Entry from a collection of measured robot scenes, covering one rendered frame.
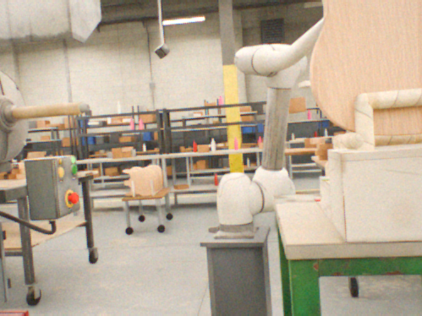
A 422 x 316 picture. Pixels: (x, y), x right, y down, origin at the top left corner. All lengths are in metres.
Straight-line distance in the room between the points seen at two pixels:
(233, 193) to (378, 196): 0.95
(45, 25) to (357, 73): 0.66
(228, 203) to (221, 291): 0.38
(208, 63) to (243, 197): 10.71
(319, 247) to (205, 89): 11.46
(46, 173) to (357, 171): 0.95
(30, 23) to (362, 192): 0.78
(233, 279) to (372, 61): 1.15
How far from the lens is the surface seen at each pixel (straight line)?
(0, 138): 1.13
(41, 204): 1.35
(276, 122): 1.69
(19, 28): 0.97
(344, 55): 0.80
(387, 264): 0.83
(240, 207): 1.65
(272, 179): 1.72
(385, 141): 0.95
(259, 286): 1.70
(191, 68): 12.30
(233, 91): 7.86
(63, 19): 0.92
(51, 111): 1.07
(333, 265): 0.81
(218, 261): 1.68
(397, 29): 0.83
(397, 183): 0.78
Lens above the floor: 1.15
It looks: 3 degrees down
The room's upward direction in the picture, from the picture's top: 4 degrees counter-clockwise
